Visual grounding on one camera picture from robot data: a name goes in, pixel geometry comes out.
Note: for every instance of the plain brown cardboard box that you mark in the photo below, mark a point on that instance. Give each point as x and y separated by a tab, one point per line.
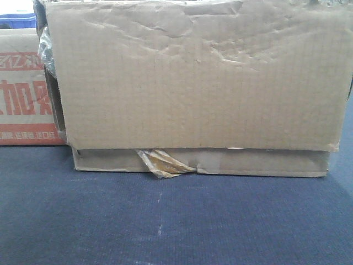
254	88

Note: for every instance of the red printed cardboard box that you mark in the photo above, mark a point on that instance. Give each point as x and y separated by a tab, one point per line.
26	111

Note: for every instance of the blue plastic bin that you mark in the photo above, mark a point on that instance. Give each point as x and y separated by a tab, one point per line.
19	20

